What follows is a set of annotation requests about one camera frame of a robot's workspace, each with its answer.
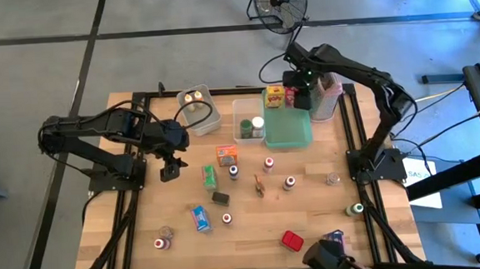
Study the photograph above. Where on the blue Rice Krispies box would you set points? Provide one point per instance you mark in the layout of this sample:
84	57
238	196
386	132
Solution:
201	219

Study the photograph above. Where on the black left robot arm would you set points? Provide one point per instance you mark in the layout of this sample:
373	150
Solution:
97	126

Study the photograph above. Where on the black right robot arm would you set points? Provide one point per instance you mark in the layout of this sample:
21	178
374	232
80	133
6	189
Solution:
370	80

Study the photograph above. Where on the small clear glass jar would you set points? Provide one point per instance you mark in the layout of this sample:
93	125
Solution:
166	232
333	179

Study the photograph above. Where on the yellow Corn Pops box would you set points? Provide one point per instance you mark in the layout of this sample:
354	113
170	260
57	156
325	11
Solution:
274	97

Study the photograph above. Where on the grey plastic bin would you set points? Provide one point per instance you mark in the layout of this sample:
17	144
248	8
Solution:
205	120

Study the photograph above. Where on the white paper sheet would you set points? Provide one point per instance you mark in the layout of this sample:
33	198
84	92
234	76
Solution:
424	171

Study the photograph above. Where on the dark red food colouring bottle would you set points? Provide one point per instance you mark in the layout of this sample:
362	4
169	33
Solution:
227	218

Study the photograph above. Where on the dark green small box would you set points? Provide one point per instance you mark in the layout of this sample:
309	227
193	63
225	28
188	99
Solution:
221	198

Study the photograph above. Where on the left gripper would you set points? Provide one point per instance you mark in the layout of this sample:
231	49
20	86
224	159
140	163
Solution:
169	139

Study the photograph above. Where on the clear plastic container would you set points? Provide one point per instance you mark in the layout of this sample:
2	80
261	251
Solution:
247	109

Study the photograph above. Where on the blue food colouring bottle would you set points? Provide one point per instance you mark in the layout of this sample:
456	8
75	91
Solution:
233	171

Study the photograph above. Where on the black floor fan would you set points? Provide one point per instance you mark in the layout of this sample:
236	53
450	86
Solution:
279	0

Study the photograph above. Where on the teal plastic tray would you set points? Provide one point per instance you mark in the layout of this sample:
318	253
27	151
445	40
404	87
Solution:
287	127

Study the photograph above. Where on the green food colouring bottle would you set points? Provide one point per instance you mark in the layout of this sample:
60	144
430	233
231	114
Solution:
356	208

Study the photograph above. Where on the yellow food colouring bottle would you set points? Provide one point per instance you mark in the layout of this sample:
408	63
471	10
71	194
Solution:
188	99

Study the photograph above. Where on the dark blue cereal box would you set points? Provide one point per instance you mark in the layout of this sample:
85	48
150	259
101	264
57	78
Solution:
334	236

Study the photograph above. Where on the blue metal bar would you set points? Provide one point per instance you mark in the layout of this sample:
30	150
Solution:
441	79

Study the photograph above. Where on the small red box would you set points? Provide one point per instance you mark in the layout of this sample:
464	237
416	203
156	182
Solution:
292	241

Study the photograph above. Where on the black metal beam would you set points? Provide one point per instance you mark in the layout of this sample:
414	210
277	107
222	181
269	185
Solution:
455	175

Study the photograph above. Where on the green-lid spice jar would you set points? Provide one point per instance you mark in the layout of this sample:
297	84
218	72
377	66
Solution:
246	128

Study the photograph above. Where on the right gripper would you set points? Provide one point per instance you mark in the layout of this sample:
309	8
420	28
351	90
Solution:
293	79

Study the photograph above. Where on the orange Mini Wheats box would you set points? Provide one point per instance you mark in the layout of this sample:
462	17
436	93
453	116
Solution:
227	156

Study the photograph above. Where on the black aluminium table frame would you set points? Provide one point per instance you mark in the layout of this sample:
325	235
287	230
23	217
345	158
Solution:
229	91

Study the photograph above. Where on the white-lid spice jar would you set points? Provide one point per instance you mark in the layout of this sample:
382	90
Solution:
257	123

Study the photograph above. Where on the red cereal box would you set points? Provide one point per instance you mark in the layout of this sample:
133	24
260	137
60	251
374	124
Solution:
290	98

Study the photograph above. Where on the pink food colouring bottle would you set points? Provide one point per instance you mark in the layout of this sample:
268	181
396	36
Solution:
268	163

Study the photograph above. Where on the green Apple Jacks box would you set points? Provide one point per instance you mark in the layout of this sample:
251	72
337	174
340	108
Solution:
209	177

